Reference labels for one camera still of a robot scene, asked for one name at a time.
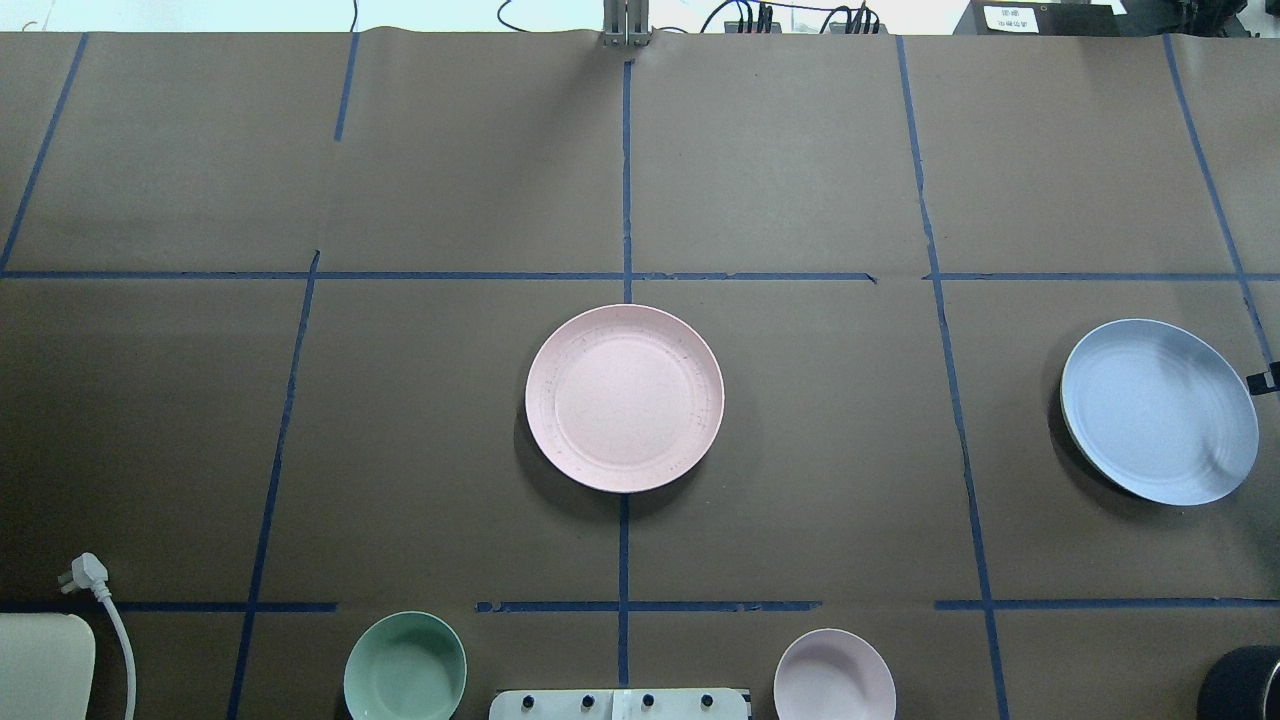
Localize white toaster plug cable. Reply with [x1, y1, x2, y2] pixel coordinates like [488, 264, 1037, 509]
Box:
[58, 552, 137, 720]

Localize cream toaster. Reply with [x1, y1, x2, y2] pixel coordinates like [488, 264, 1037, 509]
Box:
[1, 612, 96, 719]

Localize pink plate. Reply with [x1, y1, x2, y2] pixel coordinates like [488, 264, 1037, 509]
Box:
[524, 304, 726, 495]

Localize pink bowl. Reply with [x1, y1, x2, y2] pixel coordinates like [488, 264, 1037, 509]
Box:
[773, 628, 897, 719]

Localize green bowl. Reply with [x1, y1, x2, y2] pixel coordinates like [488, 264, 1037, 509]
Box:
[343, 611, 468, 719]

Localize aluminium frame post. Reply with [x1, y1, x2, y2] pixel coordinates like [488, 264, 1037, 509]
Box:
[602, 0, 652, 47]

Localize black box with label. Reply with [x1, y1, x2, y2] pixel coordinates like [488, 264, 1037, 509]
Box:
[952, 1, 1126, 37]

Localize dark blue lidded pot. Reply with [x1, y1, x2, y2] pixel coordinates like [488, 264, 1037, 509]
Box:
[1196, 644, 1279, 719]

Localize light blue plate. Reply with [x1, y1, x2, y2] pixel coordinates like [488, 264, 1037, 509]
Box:
[1059, 318, 1260, 507]

